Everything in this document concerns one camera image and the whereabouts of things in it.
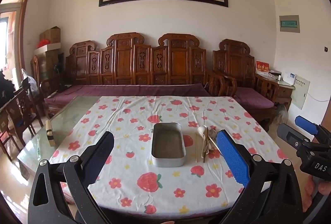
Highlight dark wooden chopstick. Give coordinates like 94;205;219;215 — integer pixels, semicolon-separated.
202;125;209;162

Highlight metal spoon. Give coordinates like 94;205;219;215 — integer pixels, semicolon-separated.
208;129;217;139

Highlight light wooden chopstick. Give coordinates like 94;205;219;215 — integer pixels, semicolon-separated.
195;133;198;163

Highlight person's right hand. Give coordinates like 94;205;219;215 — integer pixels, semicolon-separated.
302;176;331;213

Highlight grey fluffy pet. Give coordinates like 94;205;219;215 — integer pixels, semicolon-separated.
273;104;288;125

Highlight wooden side table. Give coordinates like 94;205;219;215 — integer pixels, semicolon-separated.
254;73;295;110

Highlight white router device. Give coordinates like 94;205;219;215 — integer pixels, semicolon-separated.
282;72;296;86

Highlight purple armchair cushion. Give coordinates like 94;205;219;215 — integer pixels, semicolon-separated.
234;87;274;109

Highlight red gift box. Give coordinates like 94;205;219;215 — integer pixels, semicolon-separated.
256;61;269;73

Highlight dark wooden chair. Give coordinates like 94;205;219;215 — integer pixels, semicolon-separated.
1;78;43;161

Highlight purple sofa cushion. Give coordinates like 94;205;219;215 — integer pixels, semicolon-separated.
44;84;210;106

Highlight carved wooden armchair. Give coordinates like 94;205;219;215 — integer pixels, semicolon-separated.
213;39;276;131

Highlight floral strawberry tablecloth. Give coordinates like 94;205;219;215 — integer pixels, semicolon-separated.
50;96;285;219

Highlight rectangular metal tray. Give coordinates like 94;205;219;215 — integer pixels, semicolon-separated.
151;122;186;167

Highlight carved wooden sofa bench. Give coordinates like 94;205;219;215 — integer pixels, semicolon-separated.
43;32;216;100

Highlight white wall distribution box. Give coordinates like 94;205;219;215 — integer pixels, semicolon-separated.
291;75;310;110

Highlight grey wall electrical panel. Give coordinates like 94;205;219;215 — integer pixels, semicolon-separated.
279;15;300;33

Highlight wooden door frame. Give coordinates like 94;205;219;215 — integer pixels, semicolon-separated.
1;0;28;82

